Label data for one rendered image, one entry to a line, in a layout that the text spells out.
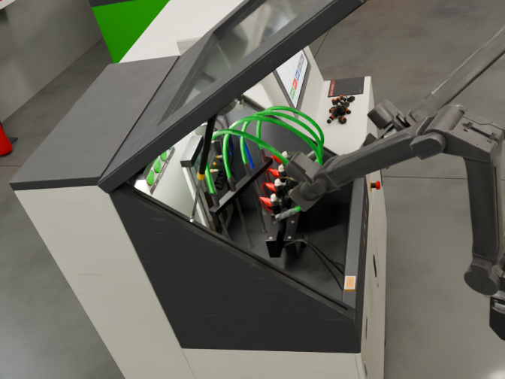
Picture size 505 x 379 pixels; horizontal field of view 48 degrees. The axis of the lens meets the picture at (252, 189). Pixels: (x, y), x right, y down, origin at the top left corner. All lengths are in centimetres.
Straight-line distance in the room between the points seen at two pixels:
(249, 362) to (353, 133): 100
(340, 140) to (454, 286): 107
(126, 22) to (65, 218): 410
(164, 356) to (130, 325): 17
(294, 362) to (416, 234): 160
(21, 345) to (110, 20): 325
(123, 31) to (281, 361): 428
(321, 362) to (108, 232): 76
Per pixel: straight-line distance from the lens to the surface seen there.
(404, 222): 336
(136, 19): 557
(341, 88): 268
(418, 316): 289
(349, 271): 179
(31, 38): 658
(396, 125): 160
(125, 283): 177
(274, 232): 193
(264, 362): 190
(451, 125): 112
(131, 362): 210
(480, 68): 165
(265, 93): 204
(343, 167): 134
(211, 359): 195
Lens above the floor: 223
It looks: 36 degrees down
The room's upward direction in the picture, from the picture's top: 16 degrees counter-clockwise
